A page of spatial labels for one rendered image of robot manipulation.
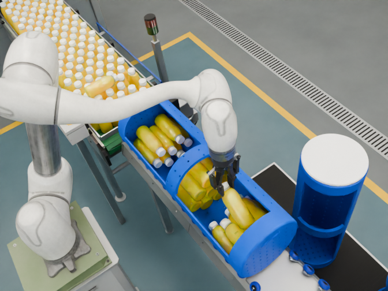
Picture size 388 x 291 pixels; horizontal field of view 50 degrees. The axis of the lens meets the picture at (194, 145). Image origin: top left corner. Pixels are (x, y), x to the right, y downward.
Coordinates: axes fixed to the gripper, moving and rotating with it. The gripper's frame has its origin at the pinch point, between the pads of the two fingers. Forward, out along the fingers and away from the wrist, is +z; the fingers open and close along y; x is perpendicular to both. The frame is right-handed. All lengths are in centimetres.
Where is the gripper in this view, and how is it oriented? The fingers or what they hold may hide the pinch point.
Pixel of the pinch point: (225, 185)
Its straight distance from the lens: 151.6
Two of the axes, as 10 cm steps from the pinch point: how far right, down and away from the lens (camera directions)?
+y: 8.0, -5.2, 3.0
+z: 1.1, 6.1, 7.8
